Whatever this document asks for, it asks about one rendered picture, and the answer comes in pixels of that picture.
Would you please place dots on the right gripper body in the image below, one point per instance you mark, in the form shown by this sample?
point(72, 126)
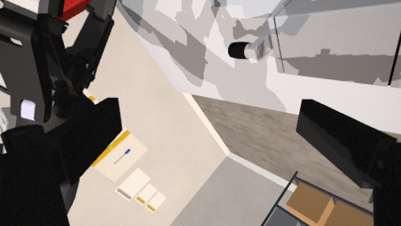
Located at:
point(66, 105)

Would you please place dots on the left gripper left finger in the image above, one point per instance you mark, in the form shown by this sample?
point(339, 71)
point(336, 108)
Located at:
point(30, 188)

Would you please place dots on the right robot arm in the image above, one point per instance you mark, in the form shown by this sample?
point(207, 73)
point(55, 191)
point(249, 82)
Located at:
point(8, 121)

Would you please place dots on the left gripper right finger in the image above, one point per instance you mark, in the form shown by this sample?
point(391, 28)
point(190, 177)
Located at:
point(367, 156)

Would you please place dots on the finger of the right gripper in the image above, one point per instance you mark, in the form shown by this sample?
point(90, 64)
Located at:
point(25, 68)
point(91, 36)

